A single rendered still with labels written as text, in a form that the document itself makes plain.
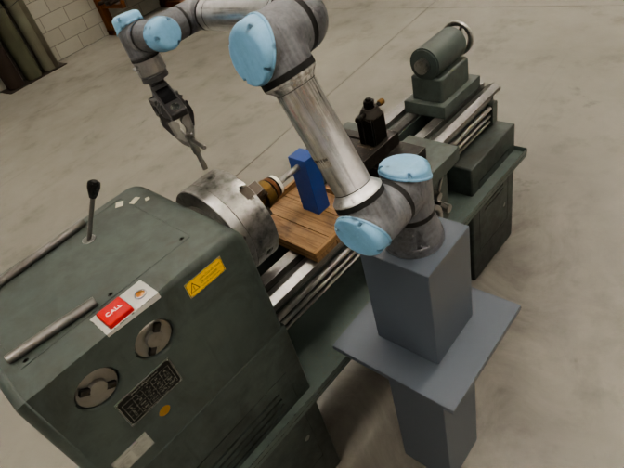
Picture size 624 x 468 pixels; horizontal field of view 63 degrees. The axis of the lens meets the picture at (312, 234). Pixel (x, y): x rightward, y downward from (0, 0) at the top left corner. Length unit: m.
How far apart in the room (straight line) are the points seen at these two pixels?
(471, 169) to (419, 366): 1.03
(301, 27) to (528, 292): 1.94
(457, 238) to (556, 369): 1.22
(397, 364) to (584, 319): 1.27
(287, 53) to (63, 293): 0.75
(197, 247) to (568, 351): 1.72
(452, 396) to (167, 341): 0.73
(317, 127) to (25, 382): 0.75
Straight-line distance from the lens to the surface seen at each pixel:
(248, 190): 1.44
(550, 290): 2.67
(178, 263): 1.20
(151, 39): 1.29
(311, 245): 1.67
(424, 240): 1.22
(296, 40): 0.99
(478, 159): 2.30
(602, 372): 2.42
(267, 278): 1.64
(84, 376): 1.16
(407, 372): 1.47
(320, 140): 1.01
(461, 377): 1.45
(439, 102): 2.25
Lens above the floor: 1.97
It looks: 39 degrees down
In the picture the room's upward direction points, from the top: 17 degrees counter-clockwise
